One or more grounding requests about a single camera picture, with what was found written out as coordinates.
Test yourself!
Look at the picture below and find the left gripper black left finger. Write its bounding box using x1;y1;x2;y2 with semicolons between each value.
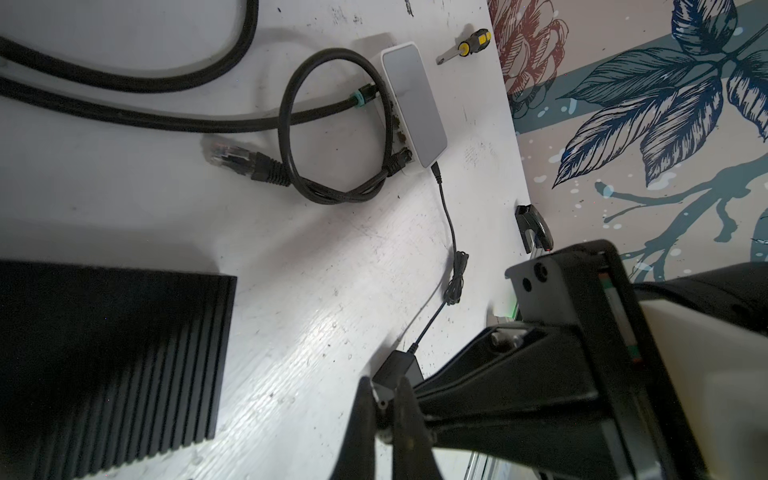
330;377;378;480

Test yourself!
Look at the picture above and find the black ribbed power brick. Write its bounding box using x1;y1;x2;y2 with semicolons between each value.
1;260;237;479

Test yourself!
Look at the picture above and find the black yellow flathead screwdriver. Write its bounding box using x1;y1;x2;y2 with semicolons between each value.
436;28;492;65

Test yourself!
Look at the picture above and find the black stapler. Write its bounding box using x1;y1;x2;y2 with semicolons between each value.
515;204;554;254

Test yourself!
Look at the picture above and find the black ethernet cable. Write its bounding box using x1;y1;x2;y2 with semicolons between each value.
0;0;380;134

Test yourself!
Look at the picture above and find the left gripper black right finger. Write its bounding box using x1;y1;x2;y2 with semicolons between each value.
392;377;442;480

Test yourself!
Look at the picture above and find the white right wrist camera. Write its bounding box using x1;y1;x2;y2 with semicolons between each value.
640;300;767;479

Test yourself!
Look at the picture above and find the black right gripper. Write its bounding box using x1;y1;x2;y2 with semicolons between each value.
415;240;706;479

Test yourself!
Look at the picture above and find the short black patch cable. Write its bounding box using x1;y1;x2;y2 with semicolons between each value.
206;47;415;206

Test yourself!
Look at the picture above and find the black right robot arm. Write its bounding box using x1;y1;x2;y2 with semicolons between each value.
415;240;767;479

